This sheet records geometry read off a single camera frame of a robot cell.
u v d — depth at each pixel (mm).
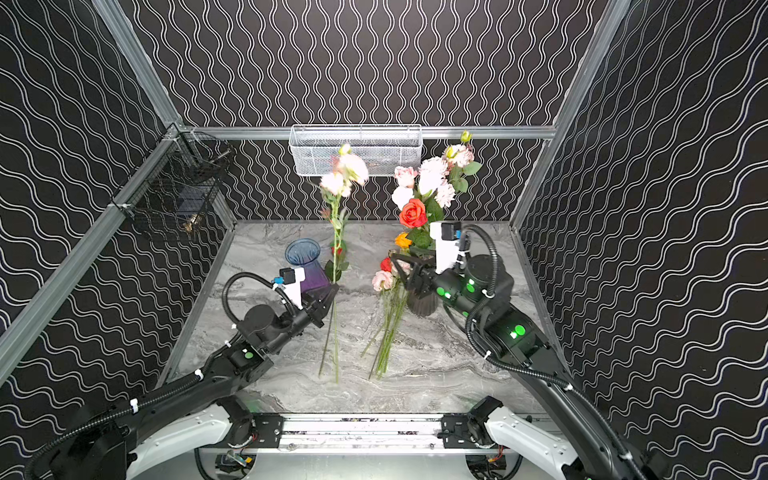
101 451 399
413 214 614
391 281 976
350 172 654
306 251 901
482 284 428
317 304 675
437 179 664
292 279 640
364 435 752
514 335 440
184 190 940
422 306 910
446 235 526
